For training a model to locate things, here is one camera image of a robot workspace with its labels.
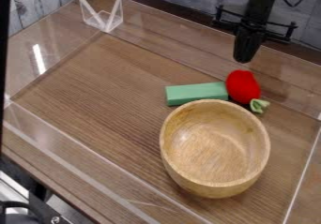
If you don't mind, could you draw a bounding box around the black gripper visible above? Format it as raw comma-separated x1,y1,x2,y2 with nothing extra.
211,0,297,63

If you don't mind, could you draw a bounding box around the red plush strawberry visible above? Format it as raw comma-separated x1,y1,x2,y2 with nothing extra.
226,69,270,114

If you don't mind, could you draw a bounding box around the green foam block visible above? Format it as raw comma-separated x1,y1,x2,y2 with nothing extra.
166,82,228,106

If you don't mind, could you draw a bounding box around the wooden bowl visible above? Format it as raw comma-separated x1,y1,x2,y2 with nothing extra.
159,99,271,199

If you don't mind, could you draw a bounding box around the clear acrylic tray enclosure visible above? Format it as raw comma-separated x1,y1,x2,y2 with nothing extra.
2,1,321,224

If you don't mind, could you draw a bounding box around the black metal table bracket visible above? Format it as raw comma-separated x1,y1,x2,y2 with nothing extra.
29,193,72,224

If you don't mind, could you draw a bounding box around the black cable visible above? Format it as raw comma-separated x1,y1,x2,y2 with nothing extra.
0,201,32,224

